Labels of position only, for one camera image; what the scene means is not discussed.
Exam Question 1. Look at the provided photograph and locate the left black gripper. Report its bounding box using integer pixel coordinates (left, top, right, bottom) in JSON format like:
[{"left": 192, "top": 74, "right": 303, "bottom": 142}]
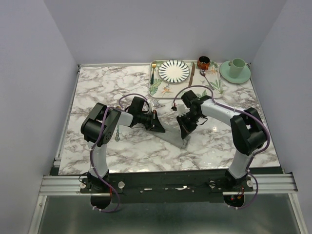
[{"left": 137, "top": 110, "right": 165, "bottom": 133}]

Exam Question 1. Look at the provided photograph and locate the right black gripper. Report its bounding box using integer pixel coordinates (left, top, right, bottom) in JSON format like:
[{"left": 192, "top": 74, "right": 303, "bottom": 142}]
[{"left": 176, "top": 111, "right": 201, "bottom": 139}]

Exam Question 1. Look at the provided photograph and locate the grey cloth napkin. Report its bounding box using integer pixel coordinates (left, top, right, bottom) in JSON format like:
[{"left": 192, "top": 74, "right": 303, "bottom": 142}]
[{"left": 153, "top": 123, "right": 191, "bottom": 149}]

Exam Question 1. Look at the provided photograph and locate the iridescent gold spoon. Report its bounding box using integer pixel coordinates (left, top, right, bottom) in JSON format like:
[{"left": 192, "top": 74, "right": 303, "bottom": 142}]
[{"left": 115, "top": 125, "right": 120, "bottom": 142}]

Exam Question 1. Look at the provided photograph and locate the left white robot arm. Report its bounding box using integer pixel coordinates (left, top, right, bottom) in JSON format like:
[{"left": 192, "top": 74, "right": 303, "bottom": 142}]
[{"left": 80, "top": 97, "right": 166, "bottom": 193}]

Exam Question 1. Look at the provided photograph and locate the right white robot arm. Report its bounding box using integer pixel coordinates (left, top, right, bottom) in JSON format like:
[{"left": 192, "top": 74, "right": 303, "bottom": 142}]
[{"left": 172, "top": 90, "right": 270, "bottom": 191}]

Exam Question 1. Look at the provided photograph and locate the striped white plate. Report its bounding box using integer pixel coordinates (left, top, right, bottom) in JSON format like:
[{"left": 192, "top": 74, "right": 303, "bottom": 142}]
[{"left": 158, "top": 59, "right": 190, "bottom": 84}]

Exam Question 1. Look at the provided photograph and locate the floral serving tray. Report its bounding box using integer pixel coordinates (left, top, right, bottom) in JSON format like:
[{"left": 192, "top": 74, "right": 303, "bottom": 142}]
[{"left": 149, "top": 60, "right": 224, "bottom": 98}]

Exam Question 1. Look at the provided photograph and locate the silver spoon on tray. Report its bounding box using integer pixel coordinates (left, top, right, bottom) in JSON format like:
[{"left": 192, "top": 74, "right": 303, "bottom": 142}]
[{"left": 200, "top": 69, "right": 214, "bottom": 90}]

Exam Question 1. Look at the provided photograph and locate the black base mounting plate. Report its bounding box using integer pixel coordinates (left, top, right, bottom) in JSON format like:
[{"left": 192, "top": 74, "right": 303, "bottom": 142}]
[{"left": 80, "top": 169, "right": 254, "bottom": 204}]

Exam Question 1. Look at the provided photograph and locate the copper knife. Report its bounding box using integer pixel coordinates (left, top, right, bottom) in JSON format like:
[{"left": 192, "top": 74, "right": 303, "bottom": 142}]
[{"left": 188, "top": 63, "right": 195, "bottom": 87}]

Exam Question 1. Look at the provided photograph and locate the orange black mug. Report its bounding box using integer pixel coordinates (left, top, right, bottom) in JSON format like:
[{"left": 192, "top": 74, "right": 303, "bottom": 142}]
[{"left": 197, "top": 56, "right": 210, "bottom": 71}]

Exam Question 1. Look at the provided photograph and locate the green saucer plate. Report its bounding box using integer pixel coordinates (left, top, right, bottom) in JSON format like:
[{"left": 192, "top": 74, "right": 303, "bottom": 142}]
[{"left": 219, "top": 60, "right": 251, "bottom": 84}]

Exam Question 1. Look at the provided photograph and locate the green cup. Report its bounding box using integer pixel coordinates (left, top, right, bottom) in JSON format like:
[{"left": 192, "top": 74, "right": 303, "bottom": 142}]
[{"left": 228, "top": 58, "right": 245, "bottom": 78}]

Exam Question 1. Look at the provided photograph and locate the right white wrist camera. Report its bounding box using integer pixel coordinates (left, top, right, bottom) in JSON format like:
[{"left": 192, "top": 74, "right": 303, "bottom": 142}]
[{"left": 176, "top": 104, "right": 187, "bottom": 117}]

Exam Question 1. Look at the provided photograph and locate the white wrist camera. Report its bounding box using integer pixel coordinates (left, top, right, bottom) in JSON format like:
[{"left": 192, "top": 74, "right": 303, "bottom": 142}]
[
  {"left": 150, "top": 99, "right": 161, "bottom": 108},
  {"left": 176, "top": 104, "right": 187, "bottom": 117}
]

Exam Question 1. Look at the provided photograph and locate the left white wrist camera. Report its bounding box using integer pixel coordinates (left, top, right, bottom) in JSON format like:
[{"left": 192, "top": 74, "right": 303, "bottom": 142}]
[{"left": 150, "top": 99, "right": 161, "bottom": 108}]

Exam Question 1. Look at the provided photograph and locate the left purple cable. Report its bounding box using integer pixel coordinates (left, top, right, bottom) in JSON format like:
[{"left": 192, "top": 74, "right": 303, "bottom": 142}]
[{"left": 89, "top": 94, "right": 149, "bottom": 214}]

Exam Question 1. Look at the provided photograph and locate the gold green-handled fork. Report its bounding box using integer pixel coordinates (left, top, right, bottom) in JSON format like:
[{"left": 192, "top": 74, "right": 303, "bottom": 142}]
[{"left": 150, "top": 61, "right": 156, "bottom": 85}]

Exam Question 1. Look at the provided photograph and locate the aluminium frame rail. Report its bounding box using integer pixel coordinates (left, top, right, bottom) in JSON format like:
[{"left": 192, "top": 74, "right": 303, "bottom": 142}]
[{"left": 39, "top": 174, "right": 298, "bottom": 196}]

